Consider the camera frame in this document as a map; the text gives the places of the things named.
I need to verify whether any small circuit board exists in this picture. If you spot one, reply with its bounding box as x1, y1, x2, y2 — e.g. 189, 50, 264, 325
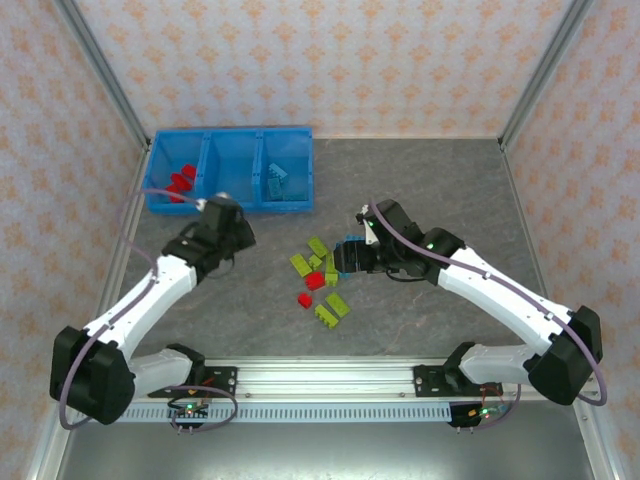
467, 404, 511, 420
167, 399, 211, 420

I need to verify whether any grey metal sheet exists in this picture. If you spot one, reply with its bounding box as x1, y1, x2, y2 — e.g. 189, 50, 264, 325
52, 422, 601, 480

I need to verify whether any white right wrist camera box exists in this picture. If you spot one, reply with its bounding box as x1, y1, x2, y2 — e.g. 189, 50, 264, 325
355, 204, 380, 246

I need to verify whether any aluminium side rail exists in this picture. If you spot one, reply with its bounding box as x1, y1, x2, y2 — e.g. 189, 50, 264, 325
499, 142, 574, 362
79, 142, 154, 362

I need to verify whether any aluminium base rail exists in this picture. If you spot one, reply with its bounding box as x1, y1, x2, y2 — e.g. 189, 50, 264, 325
53, 357, 600, 400

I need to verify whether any slotted grey cable duct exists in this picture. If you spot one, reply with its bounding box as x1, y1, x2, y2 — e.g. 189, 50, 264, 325
73, 404, 454, 424

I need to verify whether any aluminium frame post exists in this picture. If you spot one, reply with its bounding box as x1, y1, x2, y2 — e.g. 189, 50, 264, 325
498, 0, 597, 152
54, 0, 152, 151

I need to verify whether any aluminium frame bar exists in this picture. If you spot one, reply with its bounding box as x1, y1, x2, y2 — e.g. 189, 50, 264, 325
572, 399, 621, 480
24, 399, 76, 480

